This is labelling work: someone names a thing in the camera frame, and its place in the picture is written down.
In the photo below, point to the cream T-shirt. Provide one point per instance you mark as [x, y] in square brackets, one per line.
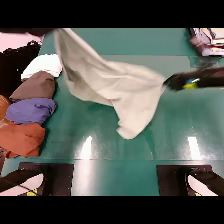
[110, 80]

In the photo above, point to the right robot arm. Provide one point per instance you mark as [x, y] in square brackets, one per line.
[208, 78]

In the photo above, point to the purple garment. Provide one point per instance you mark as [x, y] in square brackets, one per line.
[31, 110]

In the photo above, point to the brown garment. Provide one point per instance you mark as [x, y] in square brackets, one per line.
[35, 87]

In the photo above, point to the white garment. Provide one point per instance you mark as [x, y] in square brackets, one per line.
[43, 65]

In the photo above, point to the orange garment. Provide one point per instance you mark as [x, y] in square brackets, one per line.
[21, 138]

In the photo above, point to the black garment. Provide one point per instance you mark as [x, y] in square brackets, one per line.
[15, 68]

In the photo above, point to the heap of clothes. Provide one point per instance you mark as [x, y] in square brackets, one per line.
[205, 43]

